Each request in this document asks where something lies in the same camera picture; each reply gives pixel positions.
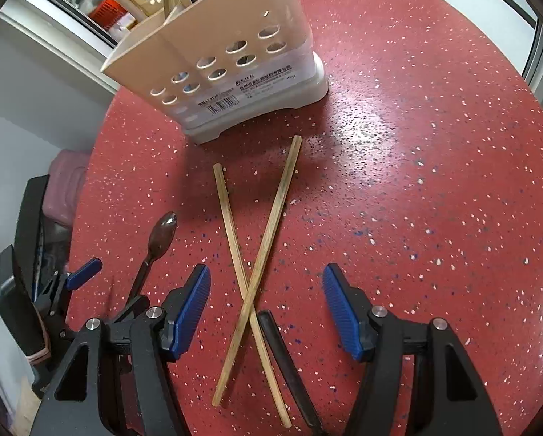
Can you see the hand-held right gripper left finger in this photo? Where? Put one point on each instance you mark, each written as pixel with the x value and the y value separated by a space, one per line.
pixel 189 309

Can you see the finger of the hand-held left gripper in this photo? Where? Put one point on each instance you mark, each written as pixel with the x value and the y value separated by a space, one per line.
pixel 133 305
pixel 84 273

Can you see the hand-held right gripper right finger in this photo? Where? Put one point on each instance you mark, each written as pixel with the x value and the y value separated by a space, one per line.
pixel 344 313

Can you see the beige plastic utensil holder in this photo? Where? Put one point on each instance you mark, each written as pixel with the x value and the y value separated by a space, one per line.
pixel 208 32

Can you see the red plastic basket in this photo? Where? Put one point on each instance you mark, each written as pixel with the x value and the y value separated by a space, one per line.
pixel 109 12

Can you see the white sliding door frame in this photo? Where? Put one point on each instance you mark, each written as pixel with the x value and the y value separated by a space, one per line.
pixel 49 25

